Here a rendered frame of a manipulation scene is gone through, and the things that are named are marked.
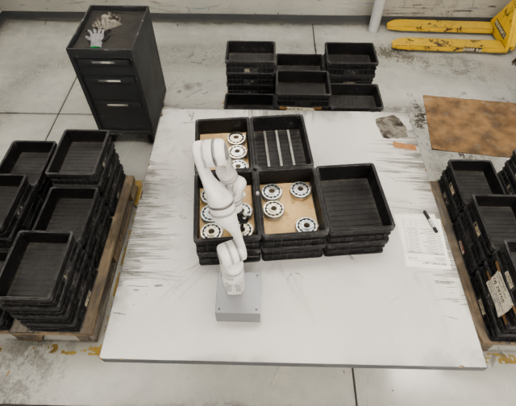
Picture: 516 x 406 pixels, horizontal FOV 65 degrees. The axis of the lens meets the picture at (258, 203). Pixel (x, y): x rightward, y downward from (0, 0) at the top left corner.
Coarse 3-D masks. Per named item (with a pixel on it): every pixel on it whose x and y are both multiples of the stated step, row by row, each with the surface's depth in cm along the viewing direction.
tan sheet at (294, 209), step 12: (288, 192) 205; (264, 204) 200; (288, 204) 200; (300, 204) 200; (312, 204) 200; (288, 216) 196; (300, 216) 196; (312, 216) 196; (264, 228) 191; (276, 228) 191; (288, 228) 192
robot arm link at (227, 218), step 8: (232, 208) 141; (216, 216) 140; (224, 216) 140; (232, 216) 142; (224, 224) 142; (232, 224) 143; (232, 232) 146; (240, 232) 149; (232, 240) 153; (240, 240) 149; (240, 248) 150; (240, 256) 151
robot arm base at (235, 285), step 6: (228, 276) 161; (234, 276) 161; (240, 276) 164; (228, 282) 165; (234, 282) 165; (240, 282) 168; (228, 288) 169; (234, 288) 170; (240, 288) 170; (228, 294) 174; (234, 294) 174; (240, 294) 174
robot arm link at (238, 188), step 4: (240, 176) 159; (236, 180) 158; (240, 180) 158; (244, 180) 159; (232, 184) 158; (236, 184) 157; (240, 184) 157; (244, 184) 159; (232, 188) 159; (236, 188) 158; (240, 188) 158; (232, 192) 166; (236, 192) 159; (240, 192) 160; (232, 196) 164; (236, 196) 161; (240, 196) 165; (236, 200) 166; (240, 200) 168; (236, 204) 168
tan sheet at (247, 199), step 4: (200, 188) 206; (244, 188) 206; (248, 188) 206; (200, 192) 205; (248, 192) 205; (200, 196) 203; (248, 196) 203; (200, 200) 202; (244, 200) 202; (248, 200) 202; (200, 204) 200; (248, 204) 200; (200, 208) 199; (200, 212) 197; (200, 216) 196; (252, 216) 196; (200, 220) 194; (252, 220) 194; (200, 224) 193; (204, 224) 193; (252, 224) 193; (200, 228) 191; (200, 232) 190; (224, 232) 190; (228, 232) 190; (200, 236) 189; (224, 236) 189; (228, 236) 189
